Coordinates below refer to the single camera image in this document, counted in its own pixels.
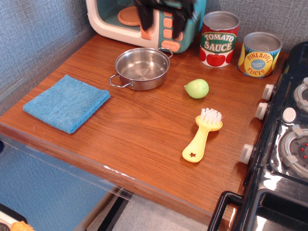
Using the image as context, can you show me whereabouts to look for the green toy pear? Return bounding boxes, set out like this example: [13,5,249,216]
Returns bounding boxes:
[184,79,209,99]

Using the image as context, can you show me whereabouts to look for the black toy stove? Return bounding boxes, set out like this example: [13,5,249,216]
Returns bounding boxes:
[231,42,308,231]

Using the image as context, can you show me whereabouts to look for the yellow toy dish brush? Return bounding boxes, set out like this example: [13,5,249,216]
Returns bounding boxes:
[182,108,223,163]

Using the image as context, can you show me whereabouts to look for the tomato sauce can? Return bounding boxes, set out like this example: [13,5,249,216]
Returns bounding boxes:
[199,11,240,68]

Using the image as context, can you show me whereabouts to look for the toy microwave teal white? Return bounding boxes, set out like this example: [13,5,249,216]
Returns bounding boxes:
[86,0,206,53]

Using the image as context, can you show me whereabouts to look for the small stainless steel pot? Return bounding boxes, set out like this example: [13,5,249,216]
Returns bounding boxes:
[109,48,174,91]

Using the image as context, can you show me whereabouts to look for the white stove knob middle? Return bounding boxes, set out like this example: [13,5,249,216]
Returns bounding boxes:
[255,103,268,120]

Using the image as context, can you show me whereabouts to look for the white stove knob upper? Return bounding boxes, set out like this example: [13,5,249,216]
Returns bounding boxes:
[262,84,275,101]

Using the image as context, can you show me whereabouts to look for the white stove knob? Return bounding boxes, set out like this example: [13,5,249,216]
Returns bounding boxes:
[240,144,254,165]
[255,103,268,120]
[262,84,275,101]

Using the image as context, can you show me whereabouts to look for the pineapple slices can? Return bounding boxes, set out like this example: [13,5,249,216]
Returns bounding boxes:
[238,32,282,77]

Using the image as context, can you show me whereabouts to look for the black oven door handle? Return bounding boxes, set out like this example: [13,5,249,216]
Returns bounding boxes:
[207,191,244,231]

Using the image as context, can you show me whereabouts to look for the blue folded cloth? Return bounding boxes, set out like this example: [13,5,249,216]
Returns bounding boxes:
[23,75,110,134]

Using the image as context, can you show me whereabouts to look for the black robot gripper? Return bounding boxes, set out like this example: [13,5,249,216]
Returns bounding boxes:
[133,0,195,39]

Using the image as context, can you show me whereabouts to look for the white stove knob lower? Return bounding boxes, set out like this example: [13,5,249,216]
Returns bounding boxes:
[240,144,254,165]

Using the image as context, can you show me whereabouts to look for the orange fuzzy object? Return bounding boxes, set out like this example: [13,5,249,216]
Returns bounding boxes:
[0,221,34,231]

